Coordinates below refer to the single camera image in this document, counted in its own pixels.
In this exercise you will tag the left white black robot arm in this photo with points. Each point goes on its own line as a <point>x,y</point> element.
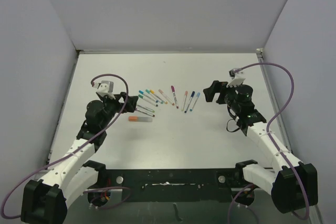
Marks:
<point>47,200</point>

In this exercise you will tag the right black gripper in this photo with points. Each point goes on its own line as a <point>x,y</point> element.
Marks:
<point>216,88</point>

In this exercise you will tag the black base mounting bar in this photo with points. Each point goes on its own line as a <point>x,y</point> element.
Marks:
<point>170,185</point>

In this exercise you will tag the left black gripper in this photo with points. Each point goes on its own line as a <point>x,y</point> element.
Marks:
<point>116,100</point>

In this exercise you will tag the salmon capped pen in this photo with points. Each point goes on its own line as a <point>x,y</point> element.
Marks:
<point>184,100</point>

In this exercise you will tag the green capped pen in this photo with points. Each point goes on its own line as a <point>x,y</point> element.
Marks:
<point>145,108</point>

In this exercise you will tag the light blue capped pen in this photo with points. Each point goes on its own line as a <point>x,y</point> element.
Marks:
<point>147,96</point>

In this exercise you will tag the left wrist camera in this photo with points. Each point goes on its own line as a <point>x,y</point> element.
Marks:
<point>104,89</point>

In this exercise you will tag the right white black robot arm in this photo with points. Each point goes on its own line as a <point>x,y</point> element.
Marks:
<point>292,184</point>

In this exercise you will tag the magenta capped pen upright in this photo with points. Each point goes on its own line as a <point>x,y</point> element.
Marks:
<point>174,96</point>

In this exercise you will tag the sky blue capped pen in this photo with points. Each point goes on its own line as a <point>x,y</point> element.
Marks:
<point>195,101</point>

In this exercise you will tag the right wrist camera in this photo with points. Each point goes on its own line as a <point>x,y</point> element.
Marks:
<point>237,77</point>

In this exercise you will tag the orange capped fat marker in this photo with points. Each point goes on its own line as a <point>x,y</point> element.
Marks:
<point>140,119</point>

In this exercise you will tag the yellow capped pen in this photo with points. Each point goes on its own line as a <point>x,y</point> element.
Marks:
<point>158,97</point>

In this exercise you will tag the magenta capped pen lower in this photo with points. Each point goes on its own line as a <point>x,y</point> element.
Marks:
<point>146,113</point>

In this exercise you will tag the pink capped pen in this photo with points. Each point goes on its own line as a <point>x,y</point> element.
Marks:
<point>166,97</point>

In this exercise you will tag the dark blue capped pen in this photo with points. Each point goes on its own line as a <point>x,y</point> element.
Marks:
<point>189,102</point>

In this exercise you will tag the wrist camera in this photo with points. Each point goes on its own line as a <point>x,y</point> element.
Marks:
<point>104,89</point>
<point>237,77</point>

